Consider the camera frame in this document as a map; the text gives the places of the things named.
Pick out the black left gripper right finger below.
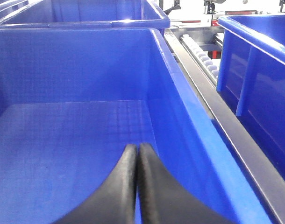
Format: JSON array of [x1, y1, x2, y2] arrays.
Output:
[[137, 143, 231, 224]]

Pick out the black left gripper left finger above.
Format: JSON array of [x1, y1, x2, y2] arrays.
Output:
[[54, 144, 137, 224]]

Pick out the steel shelf rack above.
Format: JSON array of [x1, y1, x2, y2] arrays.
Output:
[[164, 27, 285, 224]]

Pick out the large blue bin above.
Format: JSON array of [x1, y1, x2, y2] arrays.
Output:
[[0, 28, 271, 224]]

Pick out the blue bin at right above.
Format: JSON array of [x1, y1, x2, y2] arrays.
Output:
[[217, 14, 285, 180]]

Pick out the blue bin behind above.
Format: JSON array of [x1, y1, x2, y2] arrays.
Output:
[[0, 0, 170, 34]]

